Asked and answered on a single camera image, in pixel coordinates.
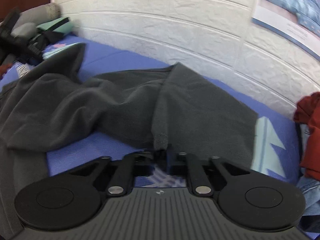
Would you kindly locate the blue denim garment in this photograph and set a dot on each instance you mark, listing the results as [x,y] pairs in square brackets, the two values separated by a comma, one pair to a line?
[310,189]

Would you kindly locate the dark grey pants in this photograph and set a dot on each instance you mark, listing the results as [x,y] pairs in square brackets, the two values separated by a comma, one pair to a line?
[50,108]

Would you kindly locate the red garment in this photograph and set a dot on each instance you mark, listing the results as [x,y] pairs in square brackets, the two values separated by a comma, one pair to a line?
[307,112]

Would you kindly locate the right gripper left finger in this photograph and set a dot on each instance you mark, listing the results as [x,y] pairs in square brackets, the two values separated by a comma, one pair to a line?
[121,179]

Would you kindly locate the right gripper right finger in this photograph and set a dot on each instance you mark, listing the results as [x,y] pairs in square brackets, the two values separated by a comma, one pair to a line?
[190,167]

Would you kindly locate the green folded garment black trim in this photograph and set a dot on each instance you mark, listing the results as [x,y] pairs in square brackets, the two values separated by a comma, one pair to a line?
[53,31]

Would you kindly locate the grey folded garment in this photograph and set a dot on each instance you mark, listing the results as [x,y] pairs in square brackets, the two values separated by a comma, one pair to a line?
[26,26]

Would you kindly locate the bedding advertisement poster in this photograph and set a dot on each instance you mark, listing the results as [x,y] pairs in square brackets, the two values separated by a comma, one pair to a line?
[295,20]

